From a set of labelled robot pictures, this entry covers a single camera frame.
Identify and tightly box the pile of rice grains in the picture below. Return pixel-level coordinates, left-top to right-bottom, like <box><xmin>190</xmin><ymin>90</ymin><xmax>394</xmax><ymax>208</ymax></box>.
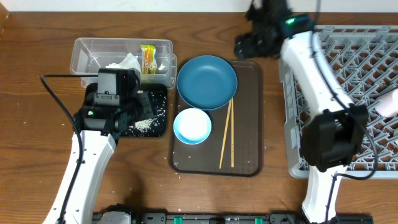
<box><xmin>126</xmin><ymin>108</ymin><xmax>166</xmax><ymax>137</ymax></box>

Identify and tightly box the black rectangular tray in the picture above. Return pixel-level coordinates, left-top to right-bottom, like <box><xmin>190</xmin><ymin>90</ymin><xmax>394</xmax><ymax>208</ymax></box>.
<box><xmin>122</xmin><ymin>83</ymin><xmax>167</xmax><ymax>138</ymax></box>

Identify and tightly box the orange green snack wrapper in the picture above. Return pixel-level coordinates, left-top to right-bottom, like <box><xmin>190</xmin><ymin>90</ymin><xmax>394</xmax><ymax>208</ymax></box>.
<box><xmin>141</xmin><ymin>45</ymin><xmax>157</xmax><ymax>75</ymax></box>

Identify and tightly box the white tissue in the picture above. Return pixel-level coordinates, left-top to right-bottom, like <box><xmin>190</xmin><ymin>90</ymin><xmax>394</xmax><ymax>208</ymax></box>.
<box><xmin>106</xmin><ymin>53</ymin><xmax>141</xmax><ymax>72</ymax></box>

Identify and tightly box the small light blue bowl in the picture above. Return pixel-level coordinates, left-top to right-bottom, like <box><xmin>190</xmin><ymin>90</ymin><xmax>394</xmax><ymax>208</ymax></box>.
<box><xmin>173</xmin><ymin>108</ymin><xmax>212</xmax><ymax>145</ymax></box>

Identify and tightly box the wooden chopstick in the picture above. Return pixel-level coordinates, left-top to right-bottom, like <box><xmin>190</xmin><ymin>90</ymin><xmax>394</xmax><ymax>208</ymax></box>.
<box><xmin>230</xmin><ymin>98</ymin><xmax>234</xmax><ymax>167</ymax></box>
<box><xmin>219</xmin><ymin>99</ymin><xmax>233</xmax><ymax>169</ymax></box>

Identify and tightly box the large blue plate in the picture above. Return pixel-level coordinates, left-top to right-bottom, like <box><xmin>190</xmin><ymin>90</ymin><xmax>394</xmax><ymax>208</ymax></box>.
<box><xmin>177</xmin><ymin>55</ymin><xmax>238</xmax><ymax>111</ymax></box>

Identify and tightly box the white cup pink inside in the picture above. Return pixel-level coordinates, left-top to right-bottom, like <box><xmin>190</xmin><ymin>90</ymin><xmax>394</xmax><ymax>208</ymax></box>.
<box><xmin>375</xmin><ymin>89</ymin><xmax>398</xmax><ymax>118</ymax></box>

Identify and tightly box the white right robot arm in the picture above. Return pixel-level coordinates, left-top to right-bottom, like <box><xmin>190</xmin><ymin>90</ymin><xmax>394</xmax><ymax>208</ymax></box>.
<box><xmin>234</xmin><ymin>1</ymin><xmax>375</xmax><ymax>223</ymax></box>

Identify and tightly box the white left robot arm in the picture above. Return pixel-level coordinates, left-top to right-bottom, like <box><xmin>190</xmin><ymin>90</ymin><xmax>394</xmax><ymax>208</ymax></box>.
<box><xmin>44</xmin><ymin>68</ymin><xmax>154</xmax><ymax>223</ymax></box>

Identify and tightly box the clear plastic waste bin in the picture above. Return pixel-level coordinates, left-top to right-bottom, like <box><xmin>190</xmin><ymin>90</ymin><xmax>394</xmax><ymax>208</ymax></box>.
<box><xmin>70</xmin><ymin>38</ymin><xmax>177</xmax><ymax>89</ymax></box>

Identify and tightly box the grey dishwasher rack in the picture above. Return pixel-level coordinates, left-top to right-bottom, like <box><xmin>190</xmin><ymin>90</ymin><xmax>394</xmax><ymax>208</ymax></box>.
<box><xmin>279</xmin><ymin>25</ymin><xmax>397</xmax><ymax>179</ymax></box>

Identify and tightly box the brown serving tray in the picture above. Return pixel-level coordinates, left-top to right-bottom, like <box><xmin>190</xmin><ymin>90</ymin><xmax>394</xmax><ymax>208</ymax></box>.
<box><xmin>169</xmin><ymin>60</ymin><xmax>264</xmax><ymax>177</ymax></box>

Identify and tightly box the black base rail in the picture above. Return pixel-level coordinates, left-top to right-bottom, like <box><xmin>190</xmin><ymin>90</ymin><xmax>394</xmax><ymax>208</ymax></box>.
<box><xmin>91</xmin><ymin>203</ymin><xmax>374</xmax><ymax>224</ymax></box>

